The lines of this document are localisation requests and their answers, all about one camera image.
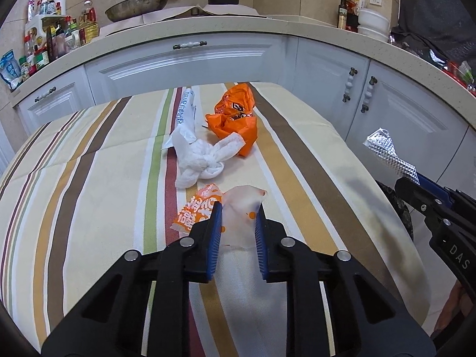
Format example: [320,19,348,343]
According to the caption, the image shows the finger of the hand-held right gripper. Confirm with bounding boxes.
[416,173,476,228]
[394,176,453,238]

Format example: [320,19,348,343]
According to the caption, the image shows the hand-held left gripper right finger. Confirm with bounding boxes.
[254,204,436,357]

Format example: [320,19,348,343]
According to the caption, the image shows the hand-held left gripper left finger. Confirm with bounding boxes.
[41,204,224,357]

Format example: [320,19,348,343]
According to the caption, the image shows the clear orange printed plastic bag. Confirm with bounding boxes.
[170,183,292,357]

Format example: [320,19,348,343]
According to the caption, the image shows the silver embossed foil packet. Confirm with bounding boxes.
[364,127,422,185]

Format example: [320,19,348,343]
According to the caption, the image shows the person's right hand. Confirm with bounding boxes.
[432,280,466,338]

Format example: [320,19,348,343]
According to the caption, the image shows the white knotted cloth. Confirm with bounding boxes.
[175,132,246,190]

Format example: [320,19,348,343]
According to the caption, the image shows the plain orange plastic bag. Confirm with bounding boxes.
[206,113,258,158]

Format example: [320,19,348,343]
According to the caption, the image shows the green white packets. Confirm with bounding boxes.
[455,61,476,87]

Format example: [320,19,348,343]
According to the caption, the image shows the red flat appliance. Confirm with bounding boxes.
[444,61,476,96]

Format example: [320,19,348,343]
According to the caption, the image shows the long white packet blue text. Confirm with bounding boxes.
[162,87,198,153]

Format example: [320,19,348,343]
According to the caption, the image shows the striped tablecloth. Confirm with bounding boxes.
[0,82,432,357]

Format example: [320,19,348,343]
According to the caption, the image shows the printed orange snack packet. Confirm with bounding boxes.
[215,84,257,120]

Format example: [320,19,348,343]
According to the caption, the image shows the white lidded container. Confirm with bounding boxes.
[357,7,389,27]
[357,24,390,43]

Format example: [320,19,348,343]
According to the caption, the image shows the dark curtain cloth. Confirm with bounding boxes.
[389,0,476,61]

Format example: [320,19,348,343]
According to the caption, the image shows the red packets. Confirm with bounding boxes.
[346,0,360,31]

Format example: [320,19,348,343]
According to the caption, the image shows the dark olive oil bottle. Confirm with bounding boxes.
[337,0,349,29]

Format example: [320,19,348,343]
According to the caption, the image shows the beige stone countertop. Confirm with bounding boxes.
[11,15,476,120]

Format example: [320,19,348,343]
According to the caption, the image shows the beige stove cover cloth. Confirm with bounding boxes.
[100,4,268,35]

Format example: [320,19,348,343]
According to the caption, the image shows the yellow cooking oil bottle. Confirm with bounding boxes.
[80,1,101,44]

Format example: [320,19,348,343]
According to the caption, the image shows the spice rack with bottles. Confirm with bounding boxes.
[18,0,101,79]

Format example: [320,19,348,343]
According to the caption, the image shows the blue seasoning packet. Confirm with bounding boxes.
[0,49,21,91]

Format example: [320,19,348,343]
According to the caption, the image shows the white spice rack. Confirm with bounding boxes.
[24,14,71,62]

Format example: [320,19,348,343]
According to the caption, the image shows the white black door handle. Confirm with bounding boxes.
[360,76,378,113]
[342,68,358,103]

